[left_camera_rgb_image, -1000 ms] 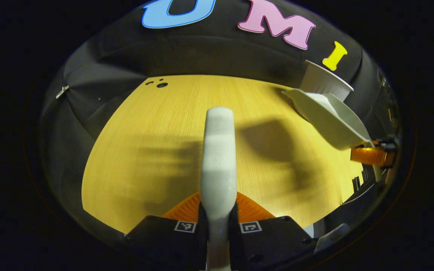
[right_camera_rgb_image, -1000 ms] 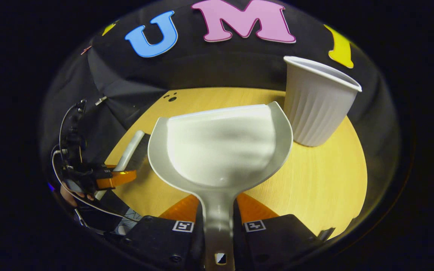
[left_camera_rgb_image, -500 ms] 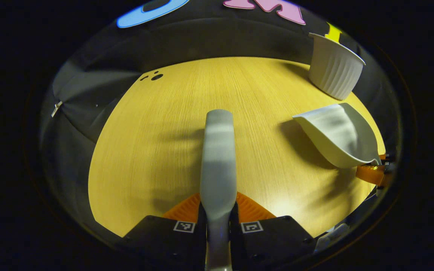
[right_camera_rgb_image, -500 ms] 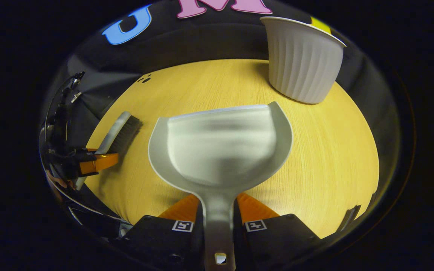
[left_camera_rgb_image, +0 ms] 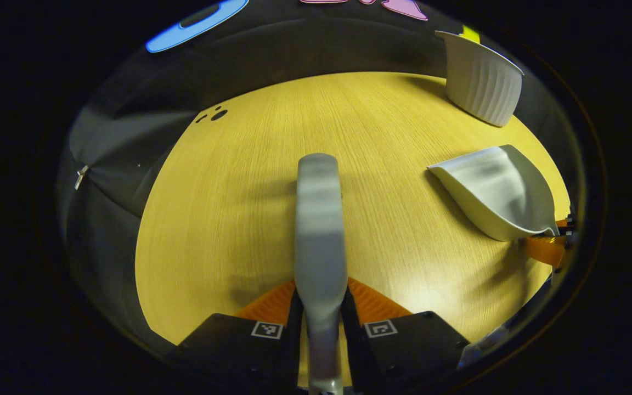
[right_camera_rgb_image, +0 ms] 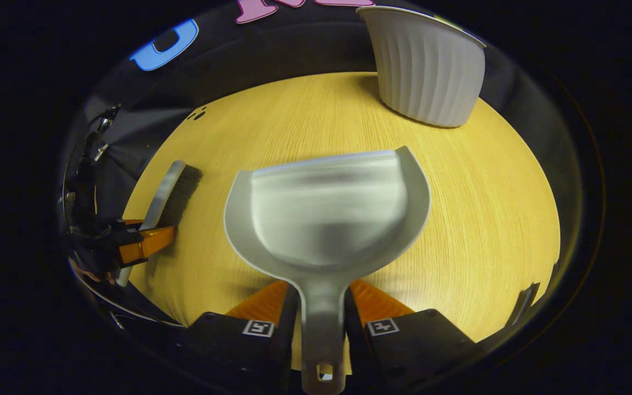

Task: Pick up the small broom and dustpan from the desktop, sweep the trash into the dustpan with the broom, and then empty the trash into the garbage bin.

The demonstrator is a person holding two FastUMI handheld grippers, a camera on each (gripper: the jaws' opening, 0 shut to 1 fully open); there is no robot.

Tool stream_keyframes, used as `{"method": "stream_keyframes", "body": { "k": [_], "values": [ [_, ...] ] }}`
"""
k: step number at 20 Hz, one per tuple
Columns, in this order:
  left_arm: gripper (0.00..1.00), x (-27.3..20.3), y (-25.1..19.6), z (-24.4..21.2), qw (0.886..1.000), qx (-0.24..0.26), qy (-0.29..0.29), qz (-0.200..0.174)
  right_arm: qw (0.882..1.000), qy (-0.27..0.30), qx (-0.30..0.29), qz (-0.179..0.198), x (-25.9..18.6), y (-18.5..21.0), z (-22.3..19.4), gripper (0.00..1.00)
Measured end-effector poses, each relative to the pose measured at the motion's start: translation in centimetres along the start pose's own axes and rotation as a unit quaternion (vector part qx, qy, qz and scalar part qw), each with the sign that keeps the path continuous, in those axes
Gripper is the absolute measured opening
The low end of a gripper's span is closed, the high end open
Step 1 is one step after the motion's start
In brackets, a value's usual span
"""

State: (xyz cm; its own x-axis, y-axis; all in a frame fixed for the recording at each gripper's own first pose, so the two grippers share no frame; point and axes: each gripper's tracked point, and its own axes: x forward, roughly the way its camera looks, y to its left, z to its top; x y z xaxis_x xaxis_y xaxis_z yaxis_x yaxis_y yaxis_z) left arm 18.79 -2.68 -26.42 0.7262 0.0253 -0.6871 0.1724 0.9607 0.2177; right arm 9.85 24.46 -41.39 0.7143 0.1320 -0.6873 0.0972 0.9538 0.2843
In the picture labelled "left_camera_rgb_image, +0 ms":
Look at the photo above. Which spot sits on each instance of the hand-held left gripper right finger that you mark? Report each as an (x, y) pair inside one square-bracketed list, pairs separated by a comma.
[(409, 345)]

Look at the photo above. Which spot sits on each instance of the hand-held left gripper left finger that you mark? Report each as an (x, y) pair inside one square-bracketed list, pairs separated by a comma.
[(233, 351)]

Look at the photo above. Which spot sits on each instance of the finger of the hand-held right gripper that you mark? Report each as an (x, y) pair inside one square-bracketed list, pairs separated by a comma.
[(565, 224), (546, 249)]

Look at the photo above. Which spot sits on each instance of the grey dustpan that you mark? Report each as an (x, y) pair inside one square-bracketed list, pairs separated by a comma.
[(502, 192)]

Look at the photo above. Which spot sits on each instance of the small grey broom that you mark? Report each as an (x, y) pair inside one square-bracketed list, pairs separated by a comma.
[(320, 236)]

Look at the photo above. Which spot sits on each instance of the grey ribbed garbage bin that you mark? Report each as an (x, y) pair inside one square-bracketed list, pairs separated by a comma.
[(483, 82)]

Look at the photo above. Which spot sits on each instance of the wooden desktop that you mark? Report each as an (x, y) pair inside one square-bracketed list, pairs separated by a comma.
[(228, 208)]

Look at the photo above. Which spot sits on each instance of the silver metal clip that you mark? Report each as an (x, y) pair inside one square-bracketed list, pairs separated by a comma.
[(81, 176)]

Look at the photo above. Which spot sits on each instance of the black backdrop cloth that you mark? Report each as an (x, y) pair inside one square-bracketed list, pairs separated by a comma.
[(294, 49)]

